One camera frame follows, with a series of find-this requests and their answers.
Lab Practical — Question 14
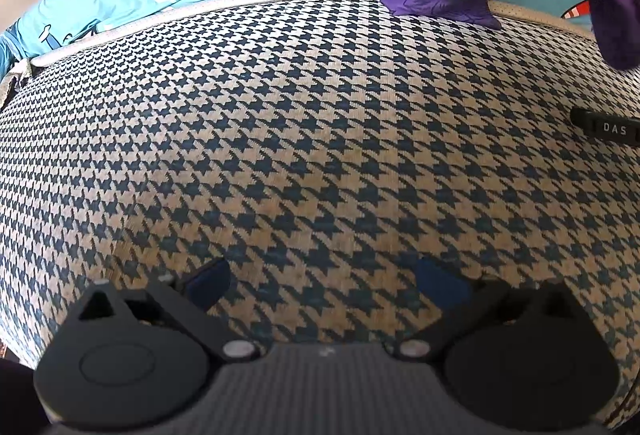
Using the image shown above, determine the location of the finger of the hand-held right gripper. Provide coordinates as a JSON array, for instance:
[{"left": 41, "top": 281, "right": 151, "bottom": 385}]
[{"left": 570, "top": 106, "right": 640, "bottom": 147}]

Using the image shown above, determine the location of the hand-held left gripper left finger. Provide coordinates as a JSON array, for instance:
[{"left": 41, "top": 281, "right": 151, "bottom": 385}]
[{"left": 65, "top": 257, "right": 261, "bottom": 363}]

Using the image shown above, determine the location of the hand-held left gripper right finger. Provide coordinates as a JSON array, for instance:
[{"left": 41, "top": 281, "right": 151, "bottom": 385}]
[{"left": 395, "top": 257, "right": 587, "bottom": 361}]

